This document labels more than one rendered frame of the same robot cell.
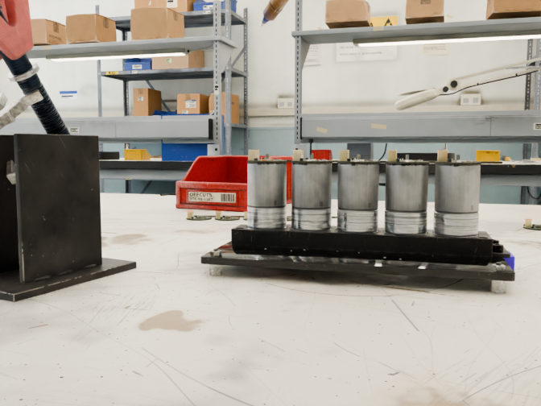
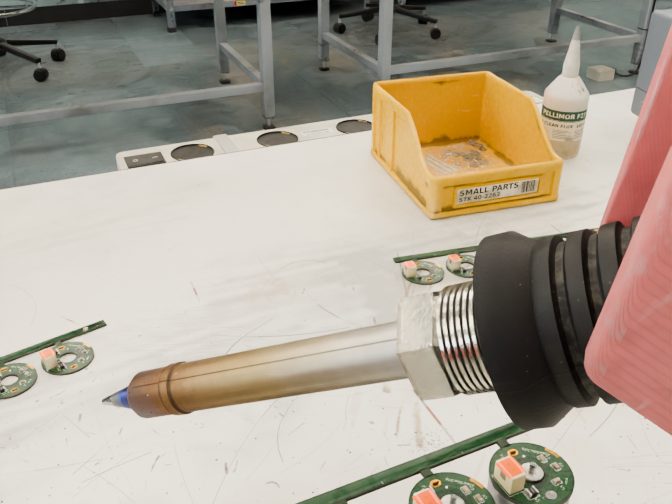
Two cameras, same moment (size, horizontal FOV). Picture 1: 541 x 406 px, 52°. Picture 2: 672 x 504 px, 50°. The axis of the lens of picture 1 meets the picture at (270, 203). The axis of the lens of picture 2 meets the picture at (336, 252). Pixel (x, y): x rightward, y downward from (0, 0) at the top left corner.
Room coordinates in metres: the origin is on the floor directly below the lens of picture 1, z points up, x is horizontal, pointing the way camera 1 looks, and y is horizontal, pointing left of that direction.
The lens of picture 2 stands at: (0.24, 0.04, 0.98)
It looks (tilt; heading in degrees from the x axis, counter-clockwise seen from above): 31 degrees down; 320
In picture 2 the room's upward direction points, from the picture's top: straight up
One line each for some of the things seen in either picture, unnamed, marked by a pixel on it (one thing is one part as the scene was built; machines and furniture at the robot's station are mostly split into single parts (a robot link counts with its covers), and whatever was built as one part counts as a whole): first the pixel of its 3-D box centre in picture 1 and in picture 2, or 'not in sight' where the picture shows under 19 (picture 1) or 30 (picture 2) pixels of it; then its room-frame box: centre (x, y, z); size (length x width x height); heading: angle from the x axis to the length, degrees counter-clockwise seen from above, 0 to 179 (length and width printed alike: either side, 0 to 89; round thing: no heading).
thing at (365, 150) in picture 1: (360, 151); not in sight; (2.74, -0.44, 0.80); 0.15 x 0.12 x 0.10; 165
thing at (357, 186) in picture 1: (357, 202); not in sight; (0.33, -0.05, 0.79); 0.02 x 0.02 x 0.05
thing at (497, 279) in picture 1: (353, 260); not in sight; (0.31, -0.05, 0.76); 0.16 x 0.07 x 0.01; 76
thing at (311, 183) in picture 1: (311, 200); not in sight; (0.34, -0.02, 0.79); 0.02 x 0.02 x 0.05
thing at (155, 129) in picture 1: (98, 131); not in sight; (2.97, 0.91, 0.90); 1.30 x 0.06 x 0.12; 74
